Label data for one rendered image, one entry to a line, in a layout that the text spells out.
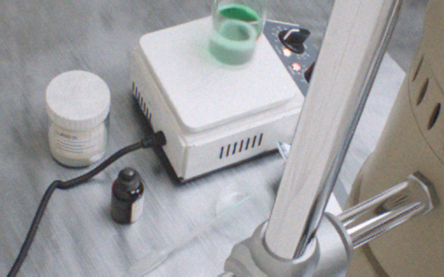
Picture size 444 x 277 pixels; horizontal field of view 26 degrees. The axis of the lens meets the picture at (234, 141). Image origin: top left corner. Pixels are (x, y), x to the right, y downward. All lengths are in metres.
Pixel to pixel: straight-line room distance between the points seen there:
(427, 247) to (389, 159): 0.03
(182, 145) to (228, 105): 0.06
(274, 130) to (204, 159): 0.07
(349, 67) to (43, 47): 0.84
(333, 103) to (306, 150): 0.02
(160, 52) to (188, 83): 0.05
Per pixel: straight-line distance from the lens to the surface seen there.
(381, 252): 0.39
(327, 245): 0.31
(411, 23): 1.69
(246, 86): 0.92
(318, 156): 0.25
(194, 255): 0.91
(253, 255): 0.30
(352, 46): 0.22
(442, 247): 0.36
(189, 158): 0.91
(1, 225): 0.93
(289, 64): 0.98
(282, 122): 0.94
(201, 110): 0.89
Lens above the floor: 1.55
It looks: 54 degrees down
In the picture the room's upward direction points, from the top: 12 degrees clockwise
